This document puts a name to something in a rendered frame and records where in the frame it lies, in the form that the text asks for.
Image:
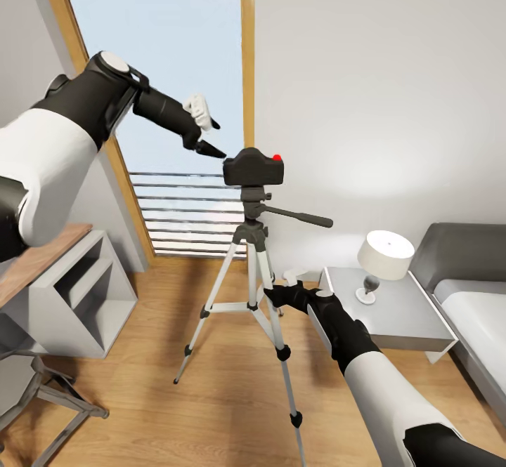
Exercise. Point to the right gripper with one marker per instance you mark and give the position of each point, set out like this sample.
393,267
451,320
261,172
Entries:
281,295

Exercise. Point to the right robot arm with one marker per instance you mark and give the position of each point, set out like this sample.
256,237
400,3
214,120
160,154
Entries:
407,430

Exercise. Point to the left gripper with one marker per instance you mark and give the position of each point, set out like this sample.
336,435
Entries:
177,120

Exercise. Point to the digital camera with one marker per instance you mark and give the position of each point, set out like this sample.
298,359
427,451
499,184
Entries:
252,167

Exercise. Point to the nightstand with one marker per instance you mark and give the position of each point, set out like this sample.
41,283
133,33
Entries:
401,317

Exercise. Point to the camera tripod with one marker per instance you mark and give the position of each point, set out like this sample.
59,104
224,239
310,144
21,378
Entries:
255,235

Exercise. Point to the taboret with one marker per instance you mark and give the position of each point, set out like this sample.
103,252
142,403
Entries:
21,372

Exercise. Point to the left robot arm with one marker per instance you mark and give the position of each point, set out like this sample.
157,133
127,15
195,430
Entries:
46,153

